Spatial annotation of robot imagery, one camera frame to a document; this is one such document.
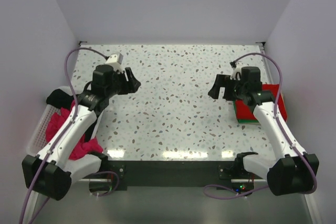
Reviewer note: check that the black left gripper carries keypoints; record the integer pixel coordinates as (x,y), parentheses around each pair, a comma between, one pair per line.
(130,86)

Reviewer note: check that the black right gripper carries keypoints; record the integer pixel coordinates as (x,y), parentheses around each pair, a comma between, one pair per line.
(224,81)

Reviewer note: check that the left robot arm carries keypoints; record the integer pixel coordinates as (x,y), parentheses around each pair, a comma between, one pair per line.
(45,172)

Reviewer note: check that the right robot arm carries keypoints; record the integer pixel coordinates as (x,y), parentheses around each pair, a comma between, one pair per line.
(293,170)

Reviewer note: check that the green folded t-shirt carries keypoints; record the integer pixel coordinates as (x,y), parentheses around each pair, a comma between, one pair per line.
(243,113)

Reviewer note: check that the tan cardboard board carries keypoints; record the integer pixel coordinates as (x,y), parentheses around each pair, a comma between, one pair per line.
(282,107)

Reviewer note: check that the black garment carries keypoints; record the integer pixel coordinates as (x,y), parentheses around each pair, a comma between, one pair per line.
(60,99)

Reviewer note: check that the pink garment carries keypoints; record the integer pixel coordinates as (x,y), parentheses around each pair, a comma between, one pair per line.
(82,148)

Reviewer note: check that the white plastic laundry basket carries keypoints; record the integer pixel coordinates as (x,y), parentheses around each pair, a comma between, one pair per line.
(38,141)

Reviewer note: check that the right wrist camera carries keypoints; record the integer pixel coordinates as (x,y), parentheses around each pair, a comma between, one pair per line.
(237,70)

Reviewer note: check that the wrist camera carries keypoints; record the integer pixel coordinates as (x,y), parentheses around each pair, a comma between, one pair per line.
(115,61)
(237,70)

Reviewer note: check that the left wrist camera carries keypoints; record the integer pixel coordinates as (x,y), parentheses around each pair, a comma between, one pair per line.
(115,61)

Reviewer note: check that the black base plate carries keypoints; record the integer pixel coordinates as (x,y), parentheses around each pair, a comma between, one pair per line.
(171,174)

